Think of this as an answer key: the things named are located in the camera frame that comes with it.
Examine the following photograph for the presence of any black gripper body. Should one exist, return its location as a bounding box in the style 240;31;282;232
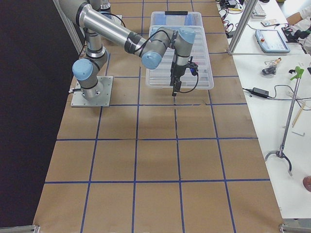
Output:
170;57;198;85

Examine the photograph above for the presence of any clear plastic box lid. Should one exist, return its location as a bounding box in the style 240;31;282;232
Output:
145;25;215;91

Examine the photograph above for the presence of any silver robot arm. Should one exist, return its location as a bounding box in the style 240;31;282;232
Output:
59;0;199;96

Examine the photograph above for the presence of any clear plastic storage box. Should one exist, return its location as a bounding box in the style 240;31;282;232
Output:
150;11;203;27

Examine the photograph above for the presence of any black power adapter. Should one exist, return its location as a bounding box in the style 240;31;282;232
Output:
252;87;269;98

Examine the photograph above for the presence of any blue teach pendant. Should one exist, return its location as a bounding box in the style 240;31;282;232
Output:
255;29;290;53

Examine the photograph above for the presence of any green reacher grabber tool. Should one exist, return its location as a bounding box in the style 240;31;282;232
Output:
264;67;305;177

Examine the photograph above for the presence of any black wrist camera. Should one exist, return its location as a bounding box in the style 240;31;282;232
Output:
173;80;182;93

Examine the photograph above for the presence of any black box latch handle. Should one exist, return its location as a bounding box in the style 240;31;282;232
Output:
165;11;188;16

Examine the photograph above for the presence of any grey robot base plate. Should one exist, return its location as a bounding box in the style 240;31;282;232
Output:
71;76;113;107

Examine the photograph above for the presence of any aluminium frame post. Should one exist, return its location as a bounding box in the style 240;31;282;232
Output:
227;0;257;55

